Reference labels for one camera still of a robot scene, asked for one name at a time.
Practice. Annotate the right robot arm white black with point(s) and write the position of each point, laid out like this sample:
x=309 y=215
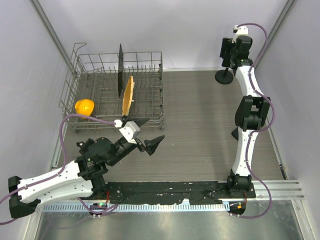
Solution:
x=251 y=113

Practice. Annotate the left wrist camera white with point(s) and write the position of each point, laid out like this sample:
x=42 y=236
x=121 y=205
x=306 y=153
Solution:
x=129 y=130

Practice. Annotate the black plate upright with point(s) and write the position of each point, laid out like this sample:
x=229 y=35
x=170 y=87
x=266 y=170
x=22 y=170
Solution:
x=120 y=71

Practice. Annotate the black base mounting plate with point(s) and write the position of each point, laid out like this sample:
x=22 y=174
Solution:
x=174 y=192

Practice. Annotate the white slotted cable duct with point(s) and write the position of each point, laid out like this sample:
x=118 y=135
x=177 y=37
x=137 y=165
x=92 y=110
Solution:
x=185 y=206

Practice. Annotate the yellow bowl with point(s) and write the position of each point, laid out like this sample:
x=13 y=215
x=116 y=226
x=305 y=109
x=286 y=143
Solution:
x=84 y=107

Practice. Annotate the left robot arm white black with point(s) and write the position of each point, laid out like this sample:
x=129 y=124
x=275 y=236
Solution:
x=82 y=177

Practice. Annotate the orange wooden plate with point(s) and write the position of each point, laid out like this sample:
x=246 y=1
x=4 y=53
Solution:
x=128 y=96

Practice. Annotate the grey wire dish rack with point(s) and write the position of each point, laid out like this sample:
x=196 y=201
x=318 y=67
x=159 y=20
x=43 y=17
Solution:
x=94 y=76

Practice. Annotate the black smartphone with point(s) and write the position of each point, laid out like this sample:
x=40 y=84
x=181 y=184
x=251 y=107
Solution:
x=235 y=133

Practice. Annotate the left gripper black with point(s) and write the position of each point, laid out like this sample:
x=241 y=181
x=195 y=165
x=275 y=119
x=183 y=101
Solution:
x=150 y=145

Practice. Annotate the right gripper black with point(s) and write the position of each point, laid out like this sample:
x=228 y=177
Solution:
x=226 y=43

